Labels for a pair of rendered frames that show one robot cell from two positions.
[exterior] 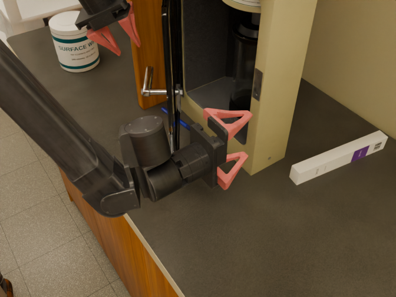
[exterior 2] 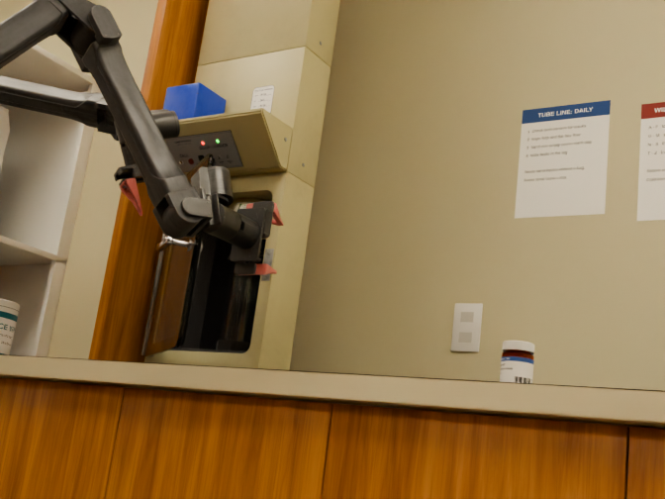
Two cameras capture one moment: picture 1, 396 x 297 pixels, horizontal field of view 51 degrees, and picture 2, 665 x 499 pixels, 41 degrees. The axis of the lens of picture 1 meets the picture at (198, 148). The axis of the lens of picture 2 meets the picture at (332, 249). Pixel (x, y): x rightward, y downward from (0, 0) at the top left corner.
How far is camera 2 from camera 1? 1.46 m
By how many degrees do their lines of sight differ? 62
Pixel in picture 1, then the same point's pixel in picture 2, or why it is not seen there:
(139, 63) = (110, 303)
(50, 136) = (154, 144)
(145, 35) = (124, 274)
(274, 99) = (281, 289)
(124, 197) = (201, 203)
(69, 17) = not seen: outside the picture
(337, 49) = (315, 359)
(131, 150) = (207, 180)
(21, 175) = not seen: outside the picture
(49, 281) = not seen: outside the picture
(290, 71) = (293, 267)
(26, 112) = (143, 122)
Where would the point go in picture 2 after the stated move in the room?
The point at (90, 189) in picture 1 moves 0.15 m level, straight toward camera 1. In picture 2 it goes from (175, 189) to (231, 176)
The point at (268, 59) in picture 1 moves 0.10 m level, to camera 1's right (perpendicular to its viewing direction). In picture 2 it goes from (278, 236) to (322, 246)
